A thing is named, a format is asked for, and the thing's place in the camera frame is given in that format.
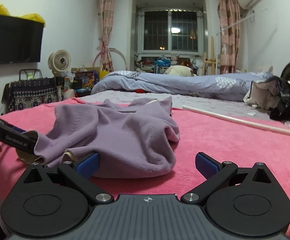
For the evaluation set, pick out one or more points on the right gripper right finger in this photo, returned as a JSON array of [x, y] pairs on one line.
[[242, 201]]

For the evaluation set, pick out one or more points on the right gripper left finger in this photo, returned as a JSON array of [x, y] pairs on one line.
[[47, 202]]

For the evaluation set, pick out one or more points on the purple fleece garment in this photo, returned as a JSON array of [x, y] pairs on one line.
[[133, 141]]

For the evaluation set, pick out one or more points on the patterned cloth covered cabinet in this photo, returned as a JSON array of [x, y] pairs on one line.
[[25, 94]]

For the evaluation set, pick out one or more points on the pink fleece blanket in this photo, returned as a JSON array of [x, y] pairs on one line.
[[219, 139]]

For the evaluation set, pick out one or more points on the white wooden pole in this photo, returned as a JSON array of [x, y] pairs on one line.
[[239, 121]]

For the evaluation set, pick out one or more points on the beige desk fan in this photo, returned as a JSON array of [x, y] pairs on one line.
[[59, 62]]

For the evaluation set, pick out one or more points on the grey bed sheet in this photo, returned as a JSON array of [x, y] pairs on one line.
[[229, 108]]

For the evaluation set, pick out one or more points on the colourful toy box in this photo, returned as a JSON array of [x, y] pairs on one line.
[[85, 79]]

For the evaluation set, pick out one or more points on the black and beige bag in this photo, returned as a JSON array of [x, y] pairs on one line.
[[272, 95]]

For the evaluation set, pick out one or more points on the lavender patterned duvet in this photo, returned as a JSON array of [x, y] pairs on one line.
[[230, 87]]

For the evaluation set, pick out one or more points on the yellow cloth on television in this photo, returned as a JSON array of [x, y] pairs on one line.
[[32, 17]]

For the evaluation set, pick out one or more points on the yellow shopping bag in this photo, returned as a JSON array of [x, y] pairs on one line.
[[103, 73]]

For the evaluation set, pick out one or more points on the pink hula hoop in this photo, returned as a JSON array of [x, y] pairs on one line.
[[108, 63]]

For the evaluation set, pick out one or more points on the wooden easel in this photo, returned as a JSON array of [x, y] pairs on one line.
[[209, 62]]

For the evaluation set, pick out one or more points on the cream pillow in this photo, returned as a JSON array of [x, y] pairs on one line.
[[179, 70]]

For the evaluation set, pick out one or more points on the left pink curtain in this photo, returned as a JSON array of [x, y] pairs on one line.
[[107, 8]]

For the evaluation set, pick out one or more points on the pink curtain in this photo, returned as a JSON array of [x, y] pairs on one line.
[[107, 8], [229, 17]]

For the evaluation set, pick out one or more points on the barred window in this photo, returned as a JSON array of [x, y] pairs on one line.
[[173, 30]]

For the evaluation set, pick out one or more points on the right pink curtain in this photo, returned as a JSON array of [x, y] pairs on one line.
[[229, 17]]

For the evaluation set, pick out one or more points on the black wire basket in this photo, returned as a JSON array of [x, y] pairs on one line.
[[30, 74]]

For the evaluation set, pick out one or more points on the black wall television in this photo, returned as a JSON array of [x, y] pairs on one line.
[[20, 40]]

